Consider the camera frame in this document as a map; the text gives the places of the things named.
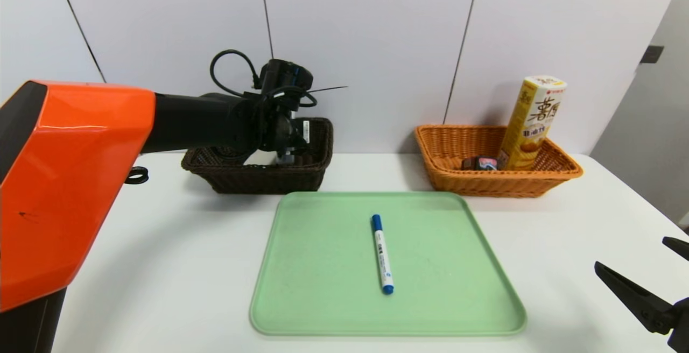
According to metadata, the small black snack carton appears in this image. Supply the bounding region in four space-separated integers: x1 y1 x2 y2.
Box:
462 156 499 171

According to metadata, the tall yellow chip box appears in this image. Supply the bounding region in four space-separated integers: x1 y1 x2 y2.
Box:
495 76 567 171

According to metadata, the dark brown wicker basket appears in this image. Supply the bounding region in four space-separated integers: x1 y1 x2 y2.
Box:
181 118 334 195

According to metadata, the orange wicker basket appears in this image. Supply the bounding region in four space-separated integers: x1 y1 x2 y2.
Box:
413 125 583 199

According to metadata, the blue white marker pen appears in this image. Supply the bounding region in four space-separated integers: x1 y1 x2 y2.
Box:
371 214 394 294

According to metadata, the light green plastic tray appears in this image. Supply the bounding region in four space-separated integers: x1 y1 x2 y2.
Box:
250 191 527 336

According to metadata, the thick black looped cable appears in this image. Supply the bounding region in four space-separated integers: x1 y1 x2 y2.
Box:
209 49 319 109

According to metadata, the dark wall bracket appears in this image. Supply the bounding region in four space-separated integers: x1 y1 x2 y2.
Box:
639 45 664 66

